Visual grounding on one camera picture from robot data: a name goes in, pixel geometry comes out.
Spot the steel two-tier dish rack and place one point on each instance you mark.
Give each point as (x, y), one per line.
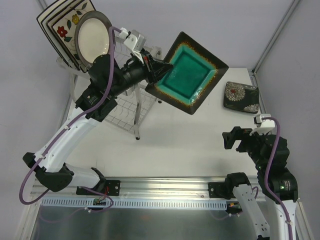
(132, 107)

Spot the right aluminium frame post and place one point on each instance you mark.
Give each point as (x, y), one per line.
(276, 34)

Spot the cream floral square plate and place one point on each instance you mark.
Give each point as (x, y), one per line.
(64, 25)
(53, 11)

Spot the aluminium frame post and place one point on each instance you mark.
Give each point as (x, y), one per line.
(42, 4)
(276, 34)

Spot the slotted cable duct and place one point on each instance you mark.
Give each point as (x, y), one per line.
(215, 205)

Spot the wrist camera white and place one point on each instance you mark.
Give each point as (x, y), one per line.
(133, 40)
(263, 123)

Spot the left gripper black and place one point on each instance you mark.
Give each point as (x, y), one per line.
(150, 69)

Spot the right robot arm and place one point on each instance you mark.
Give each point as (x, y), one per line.
(270, 152)

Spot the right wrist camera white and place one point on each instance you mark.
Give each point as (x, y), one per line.
(263, 123)

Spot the white square plate black rim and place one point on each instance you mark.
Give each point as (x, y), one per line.
(38, 20)

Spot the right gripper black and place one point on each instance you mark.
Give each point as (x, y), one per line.
(242, 141)

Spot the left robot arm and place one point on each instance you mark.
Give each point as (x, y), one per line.
(107, 81)

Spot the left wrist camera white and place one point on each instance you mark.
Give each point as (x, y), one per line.
(133, 40)

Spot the round cream plate brown rim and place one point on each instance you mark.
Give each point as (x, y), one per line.
(92, 36)

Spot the black dahlia square plate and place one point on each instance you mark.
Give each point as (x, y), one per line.
(241, 97)

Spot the aluminium mounting rail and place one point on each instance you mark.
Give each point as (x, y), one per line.
(172, 188)

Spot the left aluminium frame post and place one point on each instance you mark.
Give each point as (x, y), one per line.
(42, 4)

